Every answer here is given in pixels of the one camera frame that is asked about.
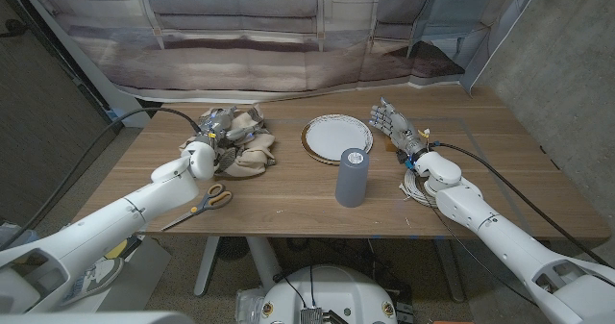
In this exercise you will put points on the clear plastic bag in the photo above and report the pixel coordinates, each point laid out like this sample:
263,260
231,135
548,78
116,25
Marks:
247,305

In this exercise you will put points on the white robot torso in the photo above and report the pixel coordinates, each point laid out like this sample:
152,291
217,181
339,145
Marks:
331,295

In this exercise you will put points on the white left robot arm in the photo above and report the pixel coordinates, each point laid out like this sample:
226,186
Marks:
120,218

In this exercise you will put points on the grey table leg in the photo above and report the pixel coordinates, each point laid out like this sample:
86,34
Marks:
449,271

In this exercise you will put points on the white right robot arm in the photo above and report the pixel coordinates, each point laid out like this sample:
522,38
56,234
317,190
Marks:
504,240

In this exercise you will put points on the grey white sneaker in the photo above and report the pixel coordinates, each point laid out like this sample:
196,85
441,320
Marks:
98,276

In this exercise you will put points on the printed living room backdrop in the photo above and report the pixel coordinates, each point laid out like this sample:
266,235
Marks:
240,50

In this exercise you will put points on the yellow black foot pedal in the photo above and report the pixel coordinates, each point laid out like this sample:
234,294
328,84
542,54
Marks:
120,249

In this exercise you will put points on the beige striped scarf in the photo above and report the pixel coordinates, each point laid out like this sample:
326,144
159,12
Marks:
254,153

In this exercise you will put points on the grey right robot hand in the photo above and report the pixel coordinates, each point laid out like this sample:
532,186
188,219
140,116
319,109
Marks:
399,127

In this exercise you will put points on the white table leg frame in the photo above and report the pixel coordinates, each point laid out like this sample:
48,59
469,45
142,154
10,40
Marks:
264,261

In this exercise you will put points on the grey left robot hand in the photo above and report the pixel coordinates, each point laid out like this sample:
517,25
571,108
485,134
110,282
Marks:
218,124

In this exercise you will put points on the grey cylindrical cup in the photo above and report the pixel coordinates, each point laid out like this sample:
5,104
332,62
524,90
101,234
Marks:
351,180

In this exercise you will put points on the white gold-rimmed paper plate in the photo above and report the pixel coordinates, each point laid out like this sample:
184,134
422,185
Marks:
331,134

